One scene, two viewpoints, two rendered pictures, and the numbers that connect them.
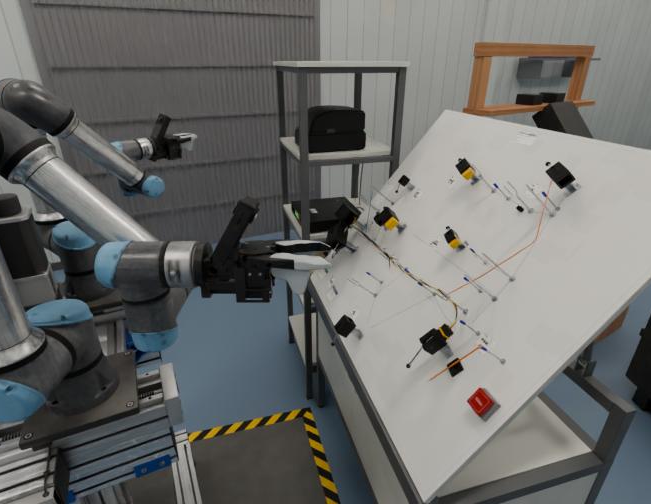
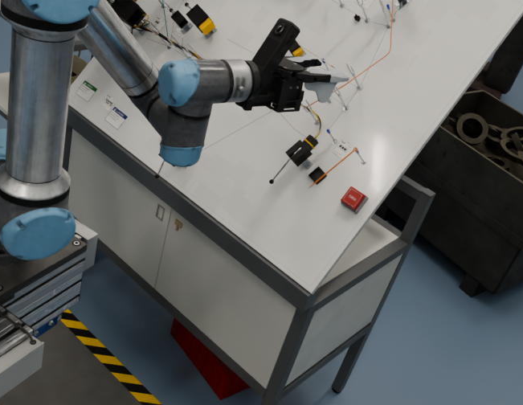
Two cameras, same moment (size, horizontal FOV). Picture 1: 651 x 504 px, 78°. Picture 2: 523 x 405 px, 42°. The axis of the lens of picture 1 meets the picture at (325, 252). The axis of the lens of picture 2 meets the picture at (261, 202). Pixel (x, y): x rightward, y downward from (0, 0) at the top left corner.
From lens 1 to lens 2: 0.95 m
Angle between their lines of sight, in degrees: 37
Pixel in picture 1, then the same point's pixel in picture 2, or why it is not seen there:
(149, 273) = (222, 89)
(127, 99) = not seen: outside the picture
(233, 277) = (271, 91)
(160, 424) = (77, 269)
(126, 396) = not seen: hidden behind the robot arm
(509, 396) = (374, 189)
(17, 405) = (67, 234)
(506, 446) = not seen: hidden behind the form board
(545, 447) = (368, 241)
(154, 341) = (197, 154)
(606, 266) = (439, 74)
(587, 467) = (399, 249)
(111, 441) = (38, 293)
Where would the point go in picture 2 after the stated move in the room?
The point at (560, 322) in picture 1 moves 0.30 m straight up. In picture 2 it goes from (408, 123) to (450, 22)
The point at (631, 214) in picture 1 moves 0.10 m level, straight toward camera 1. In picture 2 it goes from (453, 30) to (457, 41)
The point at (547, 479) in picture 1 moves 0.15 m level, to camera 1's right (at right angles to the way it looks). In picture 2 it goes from (377, 263) to (410, 255)
